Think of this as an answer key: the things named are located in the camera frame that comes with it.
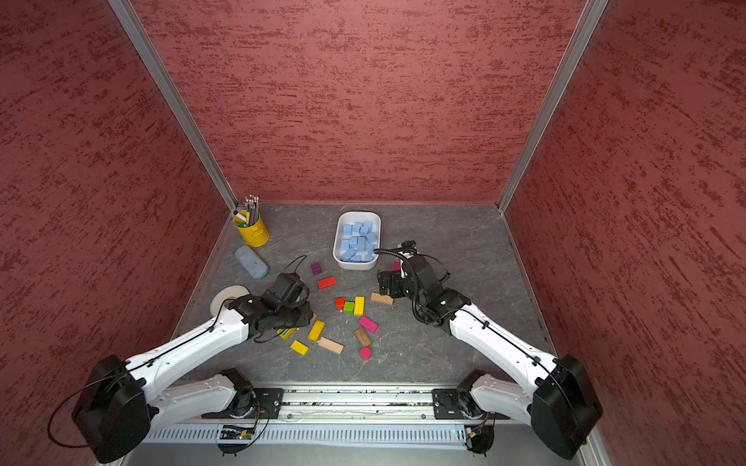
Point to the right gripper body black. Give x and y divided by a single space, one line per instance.
401 287

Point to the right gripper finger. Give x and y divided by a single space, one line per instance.
385 276
385 287

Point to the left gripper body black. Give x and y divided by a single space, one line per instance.
293 316

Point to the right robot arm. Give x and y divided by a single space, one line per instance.
527 366

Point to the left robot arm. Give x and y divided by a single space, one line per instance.
124 401

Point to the tan block right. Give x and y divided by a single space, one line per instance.
383 299

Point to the striped yellow block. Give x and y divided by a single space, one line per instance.
287 333

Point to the yellow long block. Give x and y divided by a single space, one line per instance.
316 332

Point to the yellow block bottom left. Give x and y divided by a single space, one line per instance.
299 348

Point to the yellow upright block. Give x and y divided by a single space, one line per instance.
359 306

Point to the tan long block bottom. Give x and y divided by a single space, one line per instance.
330 345

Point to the red long block upper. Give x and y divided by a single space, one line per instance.
326 283

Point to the green cube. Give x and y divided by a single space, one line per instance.
348 307

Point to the magenta block centre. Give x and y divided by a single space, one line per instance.
368 324

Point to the dark wood block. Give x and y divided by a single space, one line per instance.
362 337

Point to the tape roll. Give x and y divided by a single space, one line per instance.
225 296

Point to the grey glasses case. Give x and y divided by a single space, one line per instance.
251 262

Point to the yellow pencil bucket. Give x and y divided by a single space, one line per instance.
255 235

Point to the pencils in bucket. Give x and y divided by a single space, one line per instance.
250 208

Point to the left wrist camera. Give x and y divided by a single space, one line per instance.
288 289

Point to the aluminium front rail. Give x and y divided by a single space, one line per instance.
355 396

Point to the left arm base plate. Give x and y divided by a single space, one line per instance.
264 403

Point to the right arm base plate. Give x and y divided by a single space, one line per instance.
451 403

